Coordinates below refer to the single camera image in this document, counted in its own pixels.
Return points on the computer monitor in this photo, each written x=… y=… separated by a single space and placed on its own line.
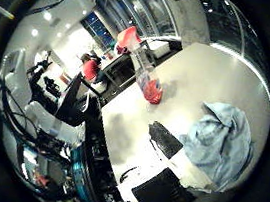
x=71 y=100

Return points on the person in red shirt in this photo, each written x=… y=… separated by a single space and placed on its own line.
x=91 y=69

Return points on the light blue crumpled cloth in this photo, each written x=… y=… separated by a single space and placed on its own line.
x=220 y=143

